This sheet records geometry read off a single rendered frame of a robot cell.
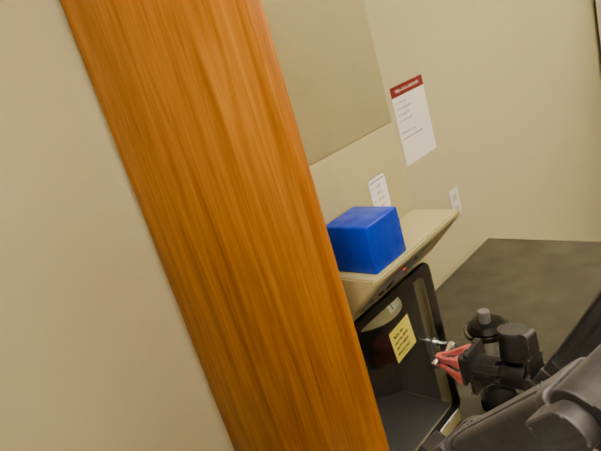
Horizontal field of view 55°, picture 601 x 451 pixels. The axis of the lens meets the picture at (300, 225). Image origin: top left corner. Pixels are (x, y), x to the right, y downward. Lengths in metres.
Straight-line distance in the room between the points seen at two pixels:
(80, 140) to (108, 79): 0.15
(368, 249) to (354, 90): 0.33
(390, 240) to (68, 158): 0.66
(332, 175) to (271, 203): 0.18
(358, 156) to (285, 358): 0.42
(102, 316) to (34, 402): 0.20
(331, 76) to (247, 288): 0.43
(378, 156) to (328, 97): 0.18
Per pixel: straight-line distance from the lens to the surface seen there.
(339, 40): 1.15
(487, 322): 1.47
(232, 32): 0.91
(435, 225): 1.19
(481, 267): 2.30
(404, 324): 1.28
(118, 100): 1.21
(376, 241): 1.02
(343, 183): 1.12
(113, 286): 1.31
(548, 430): 0.54
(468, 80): 2.50
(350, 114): 1.15
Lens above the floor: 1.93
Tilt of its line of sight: 18 degrees down
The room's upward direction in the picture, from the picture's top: 17 degrees counter-clockwise
